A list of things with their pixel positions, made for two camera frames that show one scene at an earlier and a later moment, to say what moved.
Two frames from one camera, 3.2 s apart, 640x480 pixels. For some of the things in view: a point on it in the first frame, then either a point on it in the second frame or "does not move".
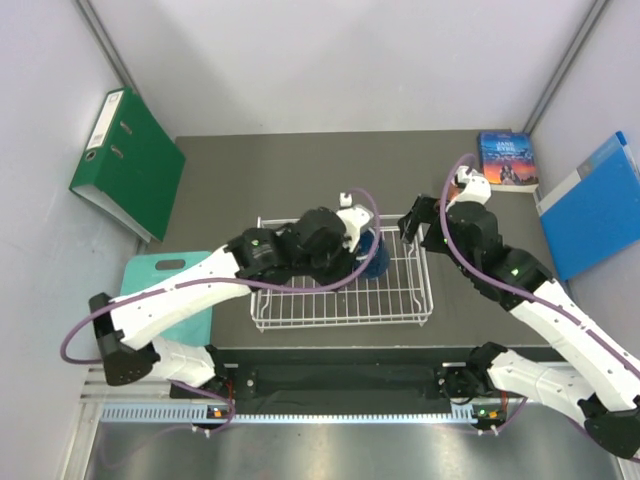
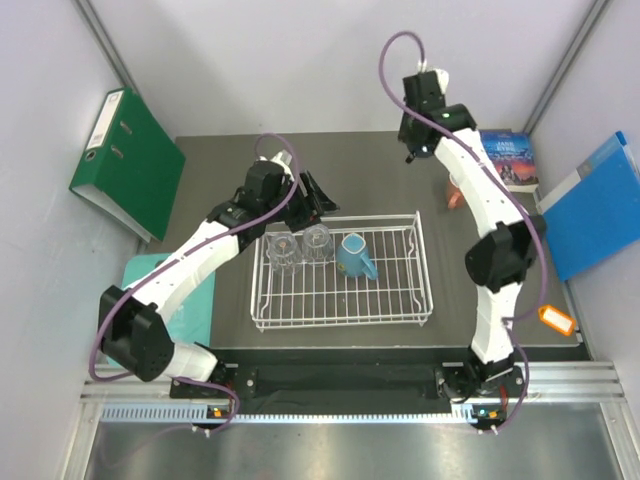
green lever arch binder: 130,164 does not move
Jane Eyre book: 508,161 does not move
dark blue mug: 379,264 → 423,150
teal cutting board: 146,271 does not move
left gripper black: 346,264 → 307,214
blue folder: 594,214 does not move
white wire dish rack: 400,296 does not move
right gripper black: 422,211 → 403,135
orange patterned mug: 453,190 does not move
